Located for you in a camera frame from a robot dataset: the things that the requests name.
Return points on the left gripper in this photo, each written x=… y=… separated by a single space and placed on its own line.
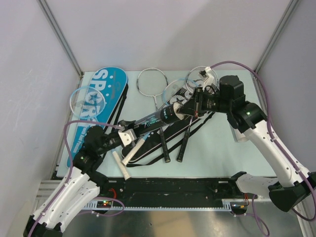
x=124 y=123

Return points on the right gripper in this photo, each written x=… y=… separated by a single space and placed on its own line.
x=193 y=106

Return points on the black shuttlecock tube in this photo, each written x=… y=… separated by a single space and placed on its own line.
x=157 y=120

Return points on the blue racket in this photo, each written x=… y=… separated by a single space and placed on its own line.
x=178 y=91
x=90 y=140

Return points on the white shuttlecock tube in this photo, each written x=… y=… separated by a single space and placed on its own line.
x=239 y=137

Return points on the blue racket bag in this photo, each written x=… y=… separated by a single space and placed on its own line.
x=96 y=100

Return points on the white shuttlecock table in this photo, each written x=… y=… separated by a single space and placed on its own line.
x=176 y=108

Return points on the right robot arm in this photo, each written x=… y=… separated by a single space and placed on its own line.
x=244 y=116

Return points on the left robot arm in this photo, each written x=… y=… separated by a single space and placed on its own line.
x=82 y=182

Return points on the blue racket on black bag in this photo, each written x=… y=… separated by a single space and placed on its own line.
x=178 y=91

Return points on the white racket left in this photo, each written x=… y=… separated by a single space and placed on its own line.
x=152 y=82

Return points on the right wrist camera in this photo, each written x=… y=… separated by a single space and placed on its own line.
x=207 y=76

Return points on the aluminium rail right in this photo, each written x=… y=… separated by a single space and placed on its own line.
x=259 y=89

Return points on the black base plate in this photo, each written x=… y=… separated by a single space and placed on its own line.
x=187 y=192

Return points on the white cable duct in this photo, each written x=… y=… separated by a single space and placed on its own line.
x=104 y=205

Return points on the aluminium frame post right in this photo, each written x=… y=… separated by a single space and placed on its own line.
x=277 y=33

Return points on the aluminium frame post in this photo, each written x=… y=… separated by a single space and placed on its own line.
x=60 y=35
x=277 y=33

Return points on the aluminium frame post left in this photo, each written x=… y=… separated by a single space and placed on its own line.
x=60 y=35

